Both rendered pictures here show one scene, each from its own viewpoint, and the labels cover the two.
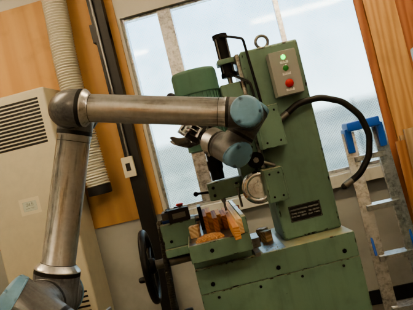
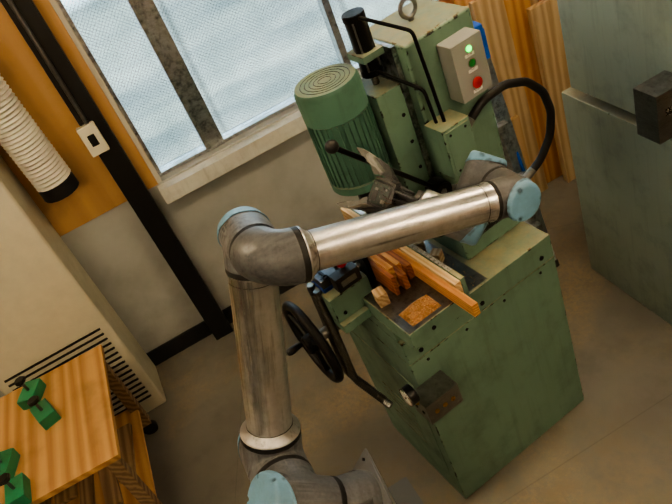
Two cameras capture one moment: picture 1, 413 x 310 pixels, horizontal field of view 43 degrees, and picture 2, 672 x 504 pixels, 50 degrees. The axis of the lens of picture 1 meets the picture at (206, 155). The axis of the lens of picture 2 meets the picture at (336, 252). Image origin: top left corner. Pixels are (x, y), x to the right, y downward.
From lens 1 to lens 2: 1.27 m
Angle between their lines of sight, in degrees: 38
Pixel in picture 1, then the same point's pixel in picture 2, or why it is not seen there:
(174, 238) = (348, 307)
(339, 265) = (536, 274)
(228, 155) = (474, 238)
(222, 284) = (429, 345)
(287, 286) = (490, 317)
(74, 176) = (278, 326)
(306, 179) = not seen: hidden behind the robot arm
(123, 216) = (99, 207)
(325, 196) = not seen: hidden behind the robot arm
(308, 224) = (490, 234)
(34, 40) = not seen: outside the picture
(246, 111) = (526, 203)
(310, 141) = (489, 139)
